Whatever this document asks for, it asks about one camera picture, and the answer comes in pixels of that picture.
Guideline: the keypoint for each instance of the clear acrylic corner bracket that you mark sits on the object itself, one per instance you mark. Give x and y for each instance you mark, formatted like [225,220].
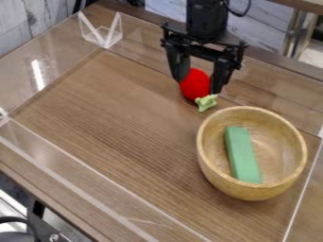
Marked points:
[101,36]

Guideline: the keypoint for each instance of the clear acrylic tray wall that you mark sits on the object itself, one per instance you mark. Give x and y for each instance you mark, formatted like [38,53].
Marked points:
[104,210]

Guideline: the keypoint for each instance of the wooden bowl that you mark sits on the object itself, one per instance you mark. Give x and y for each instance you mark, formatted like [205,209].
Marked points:
[279,147]

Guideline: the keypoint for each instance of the black table frame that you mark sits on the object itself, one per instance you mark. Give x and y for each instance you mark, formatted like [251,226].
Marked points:
[24,226]

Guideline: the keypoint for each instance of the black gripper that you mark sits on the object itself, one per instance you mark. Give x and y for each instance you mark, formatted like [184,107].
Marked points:
[200,38]

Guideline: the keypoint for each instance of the red plush strawberry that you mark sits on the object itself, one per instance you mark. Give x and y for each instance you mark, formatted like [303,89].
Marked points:
[195,89]

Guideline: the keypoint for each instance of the metal leg in background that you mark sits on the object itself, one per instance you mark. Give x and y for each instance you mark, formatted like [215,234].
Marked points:
[297,36]

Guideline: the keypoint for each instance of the green rectangular block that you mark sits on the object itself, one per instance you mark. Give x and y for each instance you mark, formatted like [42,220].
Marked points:
[244,167]

